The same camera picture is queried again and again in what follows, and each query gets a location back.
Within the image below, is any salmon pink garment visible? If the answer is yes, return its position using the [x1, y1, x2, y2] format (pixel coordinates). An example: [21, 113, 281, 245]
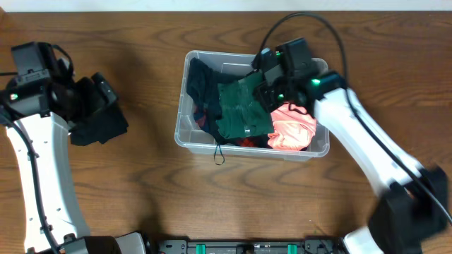
[268, 103, 317, 151]

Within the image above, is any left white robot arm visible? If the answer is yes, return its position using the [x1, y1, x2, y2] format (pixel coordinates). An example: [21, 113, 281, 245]
[1, 42, 150, 254]

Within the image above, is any clear plastic storage container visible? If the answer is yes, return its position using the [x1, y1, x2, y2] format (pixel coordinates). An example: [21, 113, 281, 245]
[174, 50, 330, 162]

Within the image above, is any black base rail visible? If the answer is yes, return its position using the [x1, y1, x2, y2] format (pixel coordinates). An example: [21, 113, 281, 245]
[148, 235, 349, 254]

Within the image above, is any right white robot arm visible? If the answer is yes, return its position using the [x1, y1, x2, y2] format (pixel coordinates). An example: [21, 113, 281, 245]
[252, 38, 449, 253]

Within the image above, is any black garment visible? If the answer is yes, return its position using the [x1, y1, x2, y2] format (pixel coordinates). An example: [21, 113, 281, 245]
[69, 77, 129, 147]

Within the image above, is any red navy plaid shirt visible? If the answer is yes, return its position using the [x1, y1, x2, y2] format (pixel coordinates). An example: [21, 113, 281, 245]
[194, 106, 270, 148]

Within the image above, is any dark navy garment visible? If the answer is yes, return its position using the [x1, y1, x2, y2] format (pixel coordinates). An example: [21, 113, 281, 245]
[186, 58, 242, 145]

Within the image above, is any dark green garment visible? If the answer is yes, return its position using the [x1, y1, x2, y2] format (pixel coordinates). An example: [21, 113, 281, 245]
[216, 73, 274, 139]

